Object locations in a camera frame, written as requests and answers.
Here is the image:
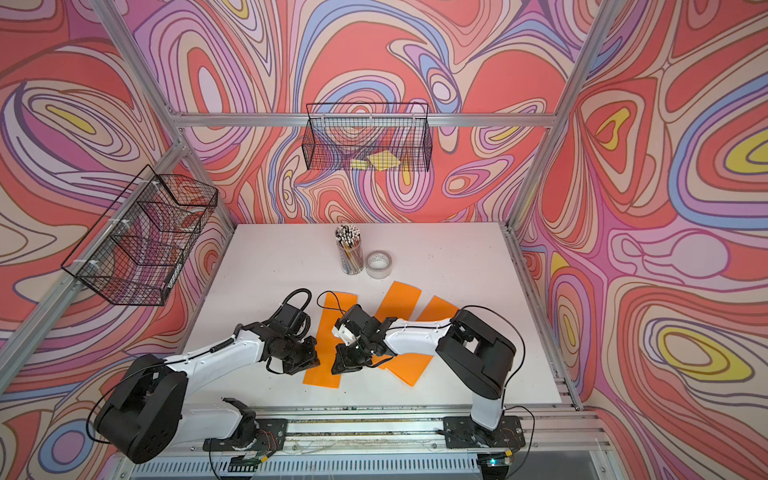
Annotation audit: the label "black wire basket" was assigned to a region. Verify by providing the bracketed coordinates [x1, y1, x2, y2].
[61, 166, 219, 306]
[301, 101, 433, 172]

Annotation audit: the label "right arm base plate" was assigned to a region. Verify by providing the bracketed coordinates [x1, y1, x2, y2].
[437, 416, 526, 452]

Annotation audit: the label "black wire basket back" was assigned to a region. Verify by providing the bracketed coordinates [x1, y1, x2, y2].
[301, 101, 433, 172]

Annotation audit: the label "orange paper sheet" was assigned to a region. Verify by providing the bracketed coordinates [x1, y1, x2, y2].
[303, 291, 358, 389]
[382, 296, 458, 387]
[370, 280, 424, 368]

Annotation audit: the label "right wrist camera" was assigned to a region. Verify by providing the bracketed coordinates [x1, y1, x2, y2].
[332, 325, 357, 346]

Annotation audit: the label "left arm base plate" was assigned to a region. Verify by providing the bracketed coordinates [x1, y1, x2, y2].
[203, 418, 288, 453]

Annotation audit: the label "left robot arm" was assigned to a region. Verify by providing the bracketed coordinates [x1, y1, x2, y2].
[86, 294, 319, 464]

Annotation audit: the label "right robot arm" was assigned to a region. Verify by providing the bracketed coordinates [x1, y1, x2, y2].
[331, 304, 517, 433]

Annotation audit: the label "black wire basket left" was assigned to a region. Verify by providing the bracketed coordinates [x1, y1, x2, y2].
[61, 166, 219, 306]

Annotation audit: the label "yellow sticky notes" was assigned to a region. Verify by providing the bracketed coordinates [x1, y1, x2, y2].
[349, 150, 401, 171]

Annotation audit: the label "clear cup of pencils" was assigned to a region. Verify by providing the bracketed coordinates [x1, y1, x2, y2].
[335, 224, 364, 275]

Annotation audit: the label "clear tape roll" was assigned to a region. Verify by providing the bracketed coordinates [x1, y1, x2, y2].
[365, 250, 393, 279]

